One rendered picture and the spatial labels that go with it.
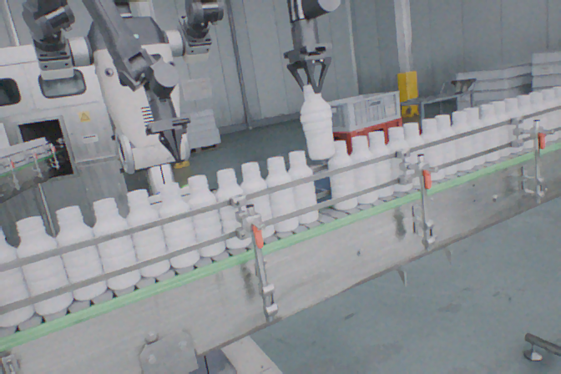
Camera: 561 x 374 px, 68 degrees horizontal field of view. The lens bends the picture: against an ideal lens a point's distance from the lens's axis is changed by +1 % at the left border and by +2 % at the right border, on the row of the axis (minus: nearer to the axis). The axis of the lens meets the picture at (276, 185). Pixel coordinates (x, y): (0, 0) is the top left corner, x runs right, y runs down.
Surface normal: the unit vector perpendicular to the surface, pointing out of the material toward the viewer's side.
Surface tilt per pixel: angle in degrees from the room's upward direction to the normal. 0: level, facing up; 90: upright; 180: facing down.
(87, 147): 90
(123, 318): 90
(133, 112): 90
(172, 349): 90
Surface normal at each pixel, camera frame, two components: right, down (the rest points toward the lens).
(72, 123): 0.18, 0.21
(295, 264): 0.48, 0.14
